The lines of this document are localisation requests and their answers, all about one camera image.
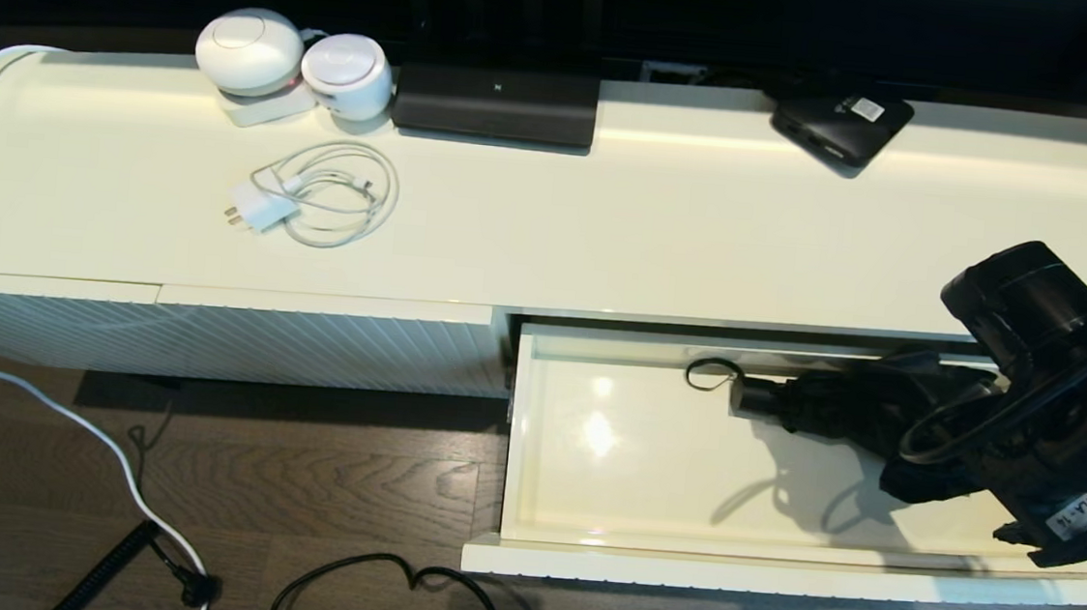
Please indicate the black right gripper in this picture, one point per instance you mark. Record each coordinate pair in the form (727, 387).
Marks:
(1066, 448)

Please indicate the black umbrella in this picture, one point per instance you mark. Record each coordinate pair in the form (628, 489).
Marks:
(836, 406)

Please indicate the white fluted front drawer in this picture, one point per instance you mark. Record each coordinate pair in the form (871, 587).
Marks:
(647, 468)

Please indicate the white long cabinet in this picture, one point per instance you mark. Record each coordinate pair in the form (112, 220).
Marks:
(606, 252)

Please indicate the black set-top box with sticker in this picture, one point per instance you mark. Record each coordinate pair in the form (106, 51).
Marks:
(834, 132)

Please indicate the black router box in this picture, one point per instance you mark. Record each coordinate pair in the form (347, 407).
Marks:
(496, 105)

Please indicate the white fluted cabinet front panel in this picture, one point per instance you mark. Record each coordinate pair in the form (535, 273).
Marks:
(38, 319)
(327, 341)

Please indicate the small white round device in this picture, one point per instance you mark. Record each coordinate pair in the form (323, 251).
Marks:
(347, 74)

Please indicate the white charger plug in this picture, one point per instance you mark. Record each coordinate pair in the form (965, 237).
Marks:
(263, 207)

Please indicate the white flat device base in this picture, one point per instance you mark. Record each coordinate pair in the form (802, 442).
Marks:
(262, 111)

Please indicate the large white round device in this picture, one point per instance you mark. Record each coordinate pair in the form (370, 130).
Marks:
(250, 52)

